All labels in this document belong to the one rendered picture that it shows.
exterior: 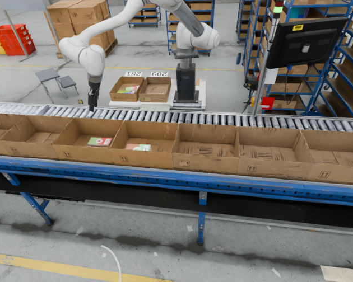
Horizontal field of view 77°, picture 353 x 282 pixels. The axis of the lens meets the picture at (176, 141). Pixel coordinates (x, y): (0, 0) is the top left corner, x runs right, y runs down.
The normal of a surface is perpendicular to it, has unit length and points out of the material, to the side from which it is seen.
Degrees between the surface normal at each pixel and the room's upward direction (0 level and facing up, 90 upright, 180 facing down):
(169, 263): 0
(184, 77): 90
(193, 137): 89
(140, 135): 89
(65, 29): 90
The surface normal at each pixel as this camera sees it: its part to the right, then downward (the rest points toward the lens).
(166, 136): -0.15, 0.66
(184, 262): -0.04, -0.74
